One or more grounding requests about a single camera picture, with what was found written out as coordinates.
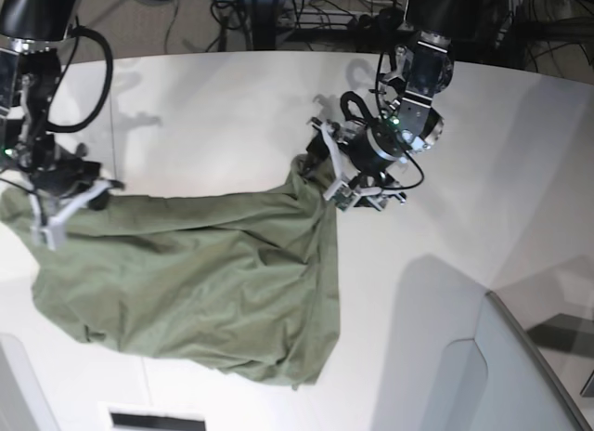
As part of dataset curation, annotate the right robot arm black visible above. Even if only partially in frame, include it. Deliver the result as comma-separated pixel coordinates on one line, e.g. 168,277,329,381
1,0,124,250

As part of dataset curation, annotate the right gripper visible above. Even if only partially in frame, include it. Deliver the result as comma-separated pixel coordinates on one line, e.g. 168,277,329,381
8,145,125,250

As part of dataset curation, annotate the black power strip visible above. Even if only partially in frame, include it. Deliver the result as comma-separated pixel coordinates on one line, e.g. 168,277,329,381
347,8,405,32

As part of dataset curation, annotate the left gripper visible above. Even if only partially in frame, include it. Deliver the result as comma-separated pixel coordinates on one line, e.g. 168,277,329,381
303,117,407,212

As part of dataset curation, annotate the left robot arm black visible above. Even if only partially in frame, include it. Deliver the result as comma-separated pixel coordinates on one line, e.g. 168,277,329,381
303,0,484,211

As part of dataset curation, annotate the green t-shirt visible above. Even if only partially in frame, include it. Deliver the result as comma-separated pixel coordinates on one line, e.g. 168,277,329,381
1,155,341,387

